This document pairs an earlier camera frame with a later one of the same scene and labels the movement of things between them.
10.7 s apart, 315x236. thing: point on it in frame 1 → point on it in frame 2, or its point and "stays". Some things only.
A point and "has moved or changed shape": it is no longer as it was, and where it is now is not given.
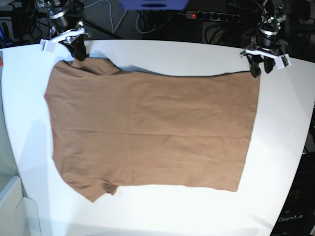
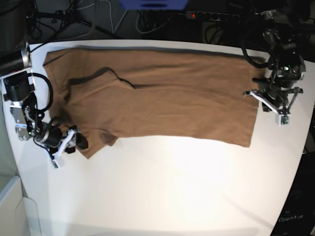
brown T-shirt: [111, 128] has moved or changed shape
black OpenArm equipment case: [298, 217] stays
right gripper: [68, 37] → [68, 143]
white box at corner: [18, 214] stays
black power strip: [212, 16] stays
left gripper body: [282, 60] → [281, 104]
